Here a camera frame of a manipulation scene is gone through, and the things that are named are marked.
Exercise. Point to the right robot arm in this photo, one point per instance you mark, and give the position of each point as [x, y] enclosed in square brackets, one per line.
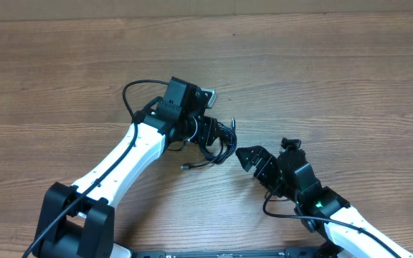
[319, 208]

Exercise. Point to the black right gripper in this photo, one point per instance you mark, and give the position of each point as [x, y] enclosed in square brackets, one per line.
[268, 161]

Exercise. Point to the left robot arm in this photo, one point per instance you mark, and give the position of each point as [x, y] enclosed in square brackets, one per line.
[79, 220]

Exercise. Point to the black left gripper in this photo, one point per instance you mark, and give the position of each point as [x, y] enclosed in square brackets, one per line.
[206, 136]

